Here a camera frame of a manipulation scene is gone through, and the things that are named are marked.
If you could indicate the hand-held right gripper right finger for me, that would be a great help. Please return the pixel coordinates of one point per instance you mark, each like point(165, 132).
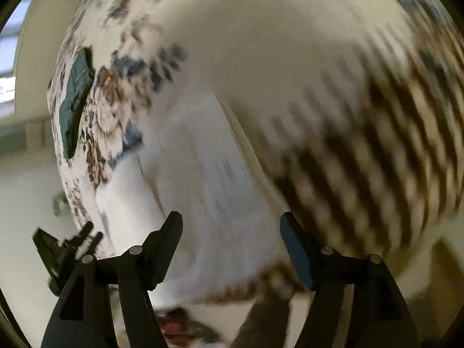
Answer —
point(293, 250)

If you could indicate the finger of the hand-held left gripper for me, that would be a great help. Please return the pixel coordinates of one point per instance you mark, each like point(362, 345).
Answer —
point(85, 234)

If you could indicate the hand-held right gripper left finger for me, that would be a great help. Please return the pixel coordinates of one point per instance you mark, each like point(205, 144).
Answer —
point(170, 246)

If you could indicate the floral bedspread with checked edge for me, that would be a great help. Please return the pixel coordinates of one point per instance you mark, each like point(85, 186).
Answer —
point(290, 61)

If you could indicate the window with white frame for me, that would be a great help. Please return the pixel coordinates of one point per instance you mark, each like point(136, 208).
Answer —
point(9, 50)

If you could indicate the folded blue jeans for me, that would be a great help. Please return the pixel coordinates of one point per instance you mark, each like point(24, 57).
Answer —
point(76, 105)

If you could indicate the white pants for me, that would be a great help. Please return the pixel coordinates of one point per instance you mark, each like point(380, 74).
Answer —
point(217, 206)

